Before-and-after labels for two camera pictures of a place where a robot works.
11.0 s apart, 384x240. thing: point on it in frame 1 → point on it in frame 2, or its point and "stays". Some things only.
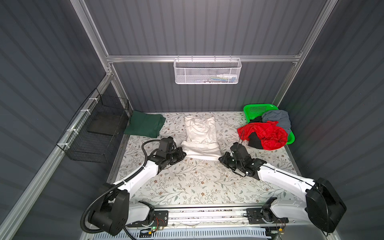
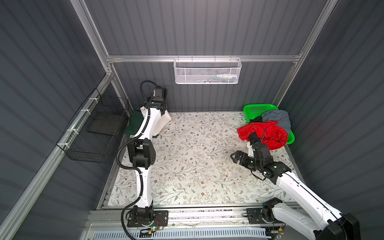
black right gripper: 223,160 → 244,155
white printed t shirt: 201,142 → 164,119
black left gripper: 180,156 → 148,100
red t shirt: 272,136 stays
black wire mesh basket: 94,135 stays
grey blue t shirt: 281,116 stays
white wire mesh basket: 207,71 stays
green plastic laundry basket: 252,111 stays
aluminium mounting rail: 184,217 stays
